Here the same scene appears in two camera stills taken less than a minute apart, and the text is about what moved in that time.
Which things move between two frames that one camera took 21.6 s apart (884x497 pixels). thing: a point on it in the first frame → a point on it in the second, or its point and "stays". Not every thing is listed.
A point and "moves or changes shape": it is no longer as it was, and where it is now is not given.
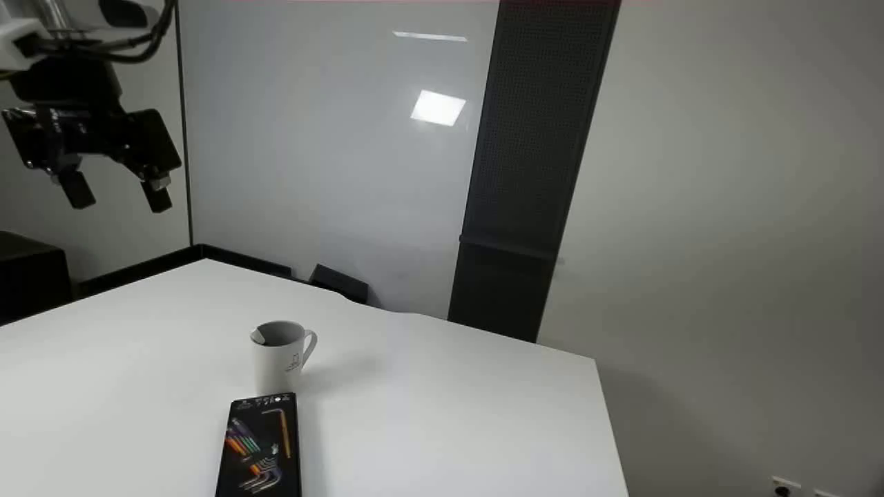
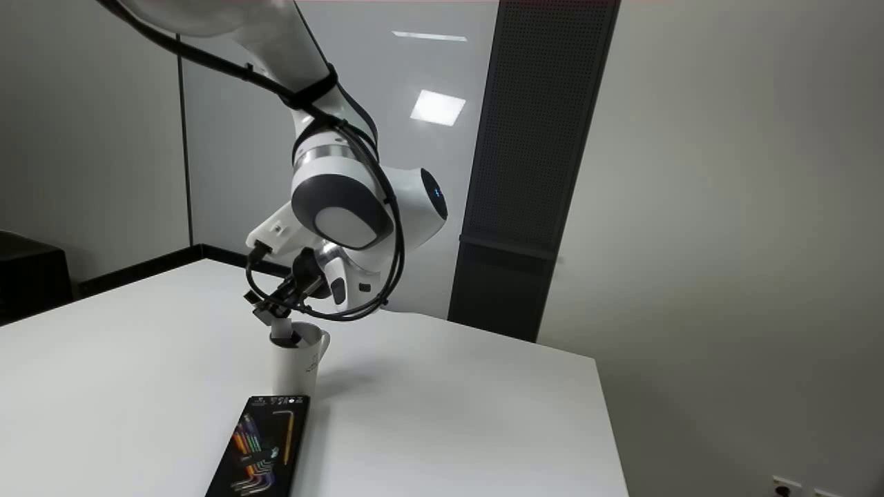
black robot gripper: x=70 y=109 → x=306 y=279
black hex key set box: x=260 y=447 stays
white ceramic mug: x=281 y=355 moves or changes shape
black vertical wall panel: x=542 y=98 stays
